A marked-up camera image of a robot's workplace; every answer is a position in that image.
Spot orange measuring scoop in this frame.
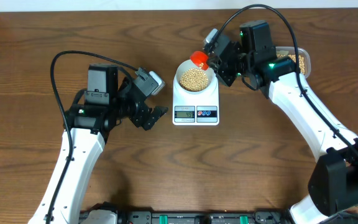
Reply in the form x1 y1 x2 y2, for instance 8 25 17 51
190 51 209 70

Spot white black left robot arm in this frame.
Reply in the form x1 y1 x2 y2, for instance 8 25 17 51
29 64 168 223

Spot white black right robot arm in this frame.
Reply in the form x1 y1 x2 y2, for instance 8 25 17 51
204 21 358 223

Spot white digital kitchen scale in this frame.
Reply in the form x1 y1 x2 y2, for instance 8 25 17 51
172 70 219 126

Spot grey round bowl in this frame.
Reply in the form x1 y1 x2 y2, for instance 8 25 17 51
174 60 214 93

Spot clear plastic container of beans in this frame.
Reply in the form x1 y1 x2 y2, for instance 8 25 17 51
276 47 311 78

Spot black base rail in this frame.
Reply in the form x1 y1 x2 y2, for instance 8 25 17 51
79 210 291 224

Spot soybeans in grey bowl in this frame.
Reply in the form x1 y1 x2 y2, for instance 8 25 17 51
179 68 208 91

